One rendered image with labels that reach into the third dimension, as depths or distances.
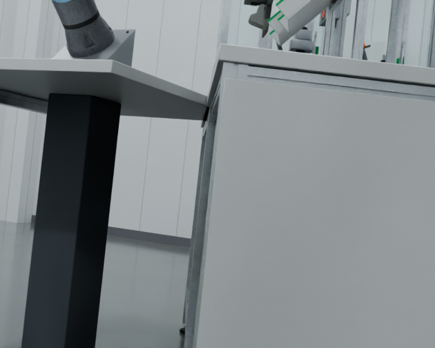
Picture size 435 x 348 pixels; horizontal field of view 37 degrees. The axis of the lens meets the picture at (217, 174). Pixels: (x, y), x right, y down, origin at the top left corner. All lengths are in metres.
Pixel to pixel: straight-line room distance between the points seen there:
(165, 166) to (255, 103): 4.92
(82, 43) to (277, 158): 1.00
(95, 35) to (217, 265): 1.04
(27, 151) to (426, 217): 5.81
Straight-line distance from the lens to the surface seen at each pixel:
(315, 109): 1.17
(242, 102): 1.15
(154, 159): 6.11
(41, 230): 2.02
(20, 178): 6.75
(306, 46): 1.94
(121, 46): 2.01
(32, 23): 6.93
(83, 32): 2.00
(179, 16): 6.24
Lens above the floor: 0.61
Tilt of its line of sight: 1 degrees up
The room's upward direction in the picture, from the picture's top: 6 degrees clockwise
